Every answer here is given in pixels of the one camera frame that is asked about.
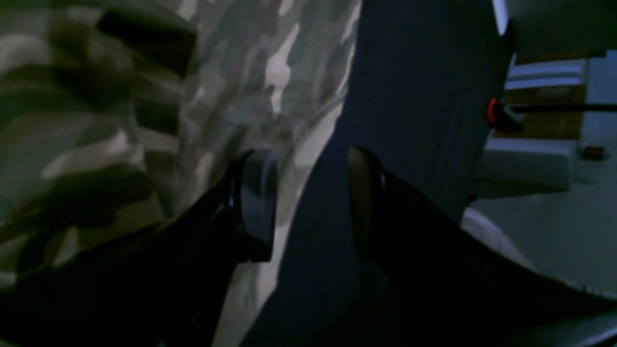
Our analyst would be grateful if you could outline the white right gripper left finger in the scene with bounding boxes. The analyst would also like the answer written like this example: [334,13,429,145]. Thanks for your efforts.
[1,149,278,347]

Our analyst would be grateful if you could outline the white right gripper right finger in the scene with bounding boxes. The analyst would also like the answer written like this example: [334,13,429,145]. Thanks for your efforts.
[347,147,616,347]

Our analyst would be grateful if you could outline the camouflage t-shirt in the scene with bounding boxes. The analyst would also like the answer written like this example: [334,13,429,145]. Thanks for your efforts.
[1,0,362,347]

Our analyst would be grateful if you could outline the red black clamp top right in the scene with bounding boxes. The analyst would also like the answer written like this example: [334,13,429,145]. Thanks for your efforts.
[485,97,617,133]

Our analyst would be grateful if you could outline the black table cloth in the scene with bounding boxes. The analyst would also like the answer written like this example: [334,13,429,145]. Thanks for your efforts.
[241,0,511,347]

